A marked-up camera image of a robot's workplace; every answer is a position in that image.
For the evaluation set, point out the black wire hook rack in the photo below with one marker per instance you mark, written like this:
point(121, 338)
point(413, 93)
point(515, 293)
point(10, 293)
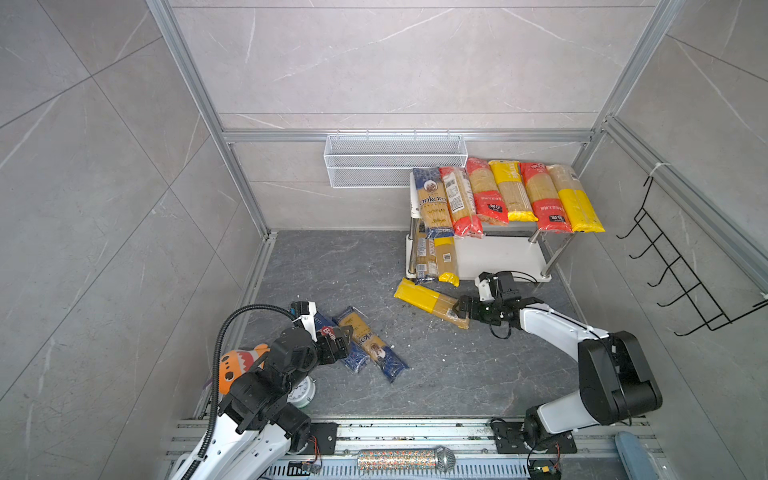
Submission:
point(678, 272)

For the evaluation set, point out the red end long spaghetti bag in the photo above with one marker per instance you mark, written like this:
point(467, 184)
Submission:
point(489, 202)

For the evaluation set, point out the red white label spaghetti bag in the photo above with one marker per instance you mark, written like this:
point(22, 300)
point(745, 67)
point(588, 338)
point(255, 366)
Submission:
point(465, 220)

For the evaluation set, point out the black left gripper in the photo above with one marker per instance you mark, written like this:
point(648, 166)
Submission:
point(333, 354)

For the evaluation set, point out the light blue object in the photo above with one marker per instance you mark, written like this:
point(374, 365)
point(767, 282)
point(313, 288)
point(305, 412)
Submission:
point(634, 457)

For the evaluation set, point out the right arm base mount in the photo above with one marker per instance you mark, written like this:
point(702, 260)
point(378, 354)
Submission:
point(518, 437)

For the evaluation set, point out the white wire mesh basket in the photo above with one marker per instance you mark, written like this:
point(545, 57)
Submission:
point(386, 160)

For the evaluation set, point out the red horizontal spaghetti bag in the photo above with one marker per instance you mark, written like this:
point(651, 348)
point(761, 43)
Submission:
point(544, 198)

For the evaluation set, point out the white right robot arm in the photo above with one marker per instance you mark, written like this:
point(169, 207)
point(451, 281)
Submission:
point(615, 380)

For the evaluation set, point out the white two-tier shelf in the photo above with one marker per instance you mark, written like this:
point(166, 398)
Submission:
point(501, 251)

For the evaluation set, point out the yellow end spaghetti bag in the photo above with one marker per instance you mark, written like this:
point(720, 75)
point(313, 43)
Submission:
point(435, 303)
point(446, 260)

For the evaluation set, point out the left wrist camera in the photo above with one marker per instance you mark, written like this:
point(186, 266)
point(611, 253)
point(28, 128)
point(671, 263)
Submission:
point(304, 313)

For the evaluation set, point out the yellow Stature spaghetti bag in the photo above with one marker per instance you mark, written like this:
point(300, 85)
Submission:
point(510, 185)

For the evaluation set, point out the orange plush toy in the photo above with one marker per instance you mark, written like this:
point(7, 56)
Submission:
point(235, 363)

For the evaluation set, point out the blue clear spaghetti bag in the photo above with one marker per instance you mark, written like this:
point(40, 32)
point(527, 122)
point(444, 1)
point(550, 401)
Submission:
point(377, 350)

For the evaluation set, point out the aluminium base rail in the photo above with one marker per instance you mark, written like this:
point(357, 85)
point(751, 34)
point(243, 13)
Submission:
point(470, 439)

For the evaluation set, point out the yellow clear spaghetti bag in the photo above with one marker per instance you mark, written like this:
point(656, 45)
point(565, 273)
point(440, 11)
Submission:
point(580, 212)

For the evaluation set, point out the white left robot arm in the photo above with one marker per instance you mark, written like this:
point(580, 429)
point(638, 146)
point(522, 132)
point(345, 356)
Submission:
point(254, 424)

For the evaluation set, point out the blue yellow Ankara spaghetti bag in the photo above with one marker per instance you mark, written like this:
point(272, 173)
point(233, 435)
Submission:
point(433, 203)

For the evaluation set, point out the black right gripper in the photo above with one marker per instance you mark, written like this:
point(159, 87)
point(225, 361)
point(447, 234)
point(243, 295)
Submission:
point(473, 314)

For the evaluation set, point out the white alarm clock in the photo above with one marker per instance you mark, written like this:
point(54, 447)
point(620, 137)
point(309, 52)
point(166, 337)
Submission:
point(303, 393)

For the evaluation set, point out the blue Barilla spaghetti box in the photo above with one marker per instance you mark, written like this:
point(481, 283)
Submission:
point(356, 359)

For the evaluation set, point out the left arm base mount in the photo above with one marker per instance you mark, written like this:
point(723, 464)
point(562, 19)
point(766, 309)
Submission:
point(320, 437)

